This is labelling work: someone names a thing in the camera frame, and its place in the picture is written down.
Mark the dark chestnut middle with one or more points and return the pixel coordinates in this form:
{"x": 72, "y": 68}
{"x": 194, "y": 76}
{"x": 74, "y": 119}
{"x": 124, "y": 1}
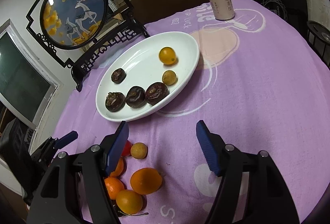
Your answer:
{"x": 135, "y": 97}

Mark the purple printed tablecloth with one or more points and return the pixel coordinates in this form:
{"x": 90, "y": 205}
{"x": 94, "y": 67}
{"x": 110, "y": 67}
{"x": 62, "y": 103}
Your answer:
{"x": 259, "y": 86}

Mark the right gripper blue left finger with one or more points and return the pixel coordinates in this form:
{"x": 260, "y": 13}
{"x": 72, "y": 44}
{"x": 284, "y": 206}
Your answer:
{"x": 113, "y": 147}

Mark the dark chestnut right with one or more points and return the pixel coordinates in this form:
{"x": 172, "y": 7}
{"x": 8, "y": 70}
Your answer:
{"x": 156, "y": 92}

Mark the yellow-orange citrus fruit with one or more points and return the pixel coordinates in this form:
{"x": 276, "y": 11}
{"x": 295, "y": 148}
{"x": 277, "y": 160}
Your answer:
{"x": 129, "y": 202}

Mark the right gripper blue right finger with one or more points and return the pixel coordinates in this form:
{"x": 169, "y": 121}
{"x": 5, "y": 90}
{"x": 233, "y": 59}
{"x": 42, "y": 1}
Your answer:
{"x": 211, "y": 146}

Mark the pale beverage can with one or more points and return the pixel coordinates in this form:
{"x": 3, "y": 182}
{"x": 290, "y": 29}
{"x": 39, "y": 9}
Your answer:
{"x": 223, "y": 9}

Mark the red cherry tomato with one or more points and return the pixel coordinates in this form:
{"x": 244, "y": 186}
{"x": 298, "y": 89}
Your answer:
{"x": 127, "y": 149}

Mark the large orange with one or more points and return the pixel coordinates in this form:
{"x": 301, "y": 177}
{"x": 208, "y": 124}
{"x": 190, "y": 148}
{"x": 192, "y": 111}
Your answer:
{"x": 146, "y": 181}

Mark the tan longan fruit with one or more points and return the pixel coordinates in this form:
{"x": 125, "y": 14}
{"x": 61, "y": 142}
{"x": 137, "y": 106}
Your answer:
{"x": 139, "y": 150}

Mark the dark chestnut top left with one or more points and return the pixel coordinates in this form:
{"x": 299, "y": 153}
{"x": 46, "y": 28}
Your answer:
{"x": 118, "y": 76}

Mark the round deer painting screen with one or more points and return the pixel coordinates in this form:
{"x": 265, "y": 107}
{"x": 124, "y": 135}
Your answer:
{"x": 76, "y": 32}

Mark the dark chestnut bottom left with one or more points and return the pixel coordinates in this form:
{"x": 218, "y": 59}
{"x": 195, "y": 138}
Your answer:
{"x": 115, "y": 101}

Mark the small tan longan on plate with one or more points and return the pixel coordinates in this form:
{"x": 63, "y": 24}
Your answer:
{"x": 169, "y": 77}

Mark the dark framed window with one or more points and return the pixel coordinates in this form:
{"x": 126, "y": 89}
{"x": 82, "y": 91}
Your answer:
{"x": 26, "y": 86}

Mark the dark chestnut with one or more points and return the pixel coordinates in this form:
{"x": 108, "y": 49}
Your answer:
{"x": 118, "y": 76}
{"x": 156, "y": 92}
{"x": 135, "y": 97}
{"x": 115, "y": 101}

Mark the yellow-orange kumquat on plate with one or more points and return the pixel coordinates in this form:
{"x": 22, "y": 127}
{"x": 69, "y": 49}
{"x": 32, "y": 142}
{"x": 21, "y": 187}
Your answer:
{"x": 167, "y": 56}

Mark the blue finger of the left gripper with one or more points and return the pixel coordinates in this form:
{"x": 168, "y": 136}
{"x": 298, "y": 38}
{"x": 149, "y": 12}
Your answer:
{"x": 65, "y": 140}

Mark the small mandarin orange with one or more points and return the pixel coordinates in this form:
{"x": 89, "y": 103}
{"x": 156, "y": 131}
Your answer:
{"x": 114, "y": 186}

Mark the dark wooden chair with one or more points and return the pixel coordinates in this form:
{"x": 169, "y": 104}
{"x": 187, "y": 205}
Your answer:
{"x": 319, "y": 40}

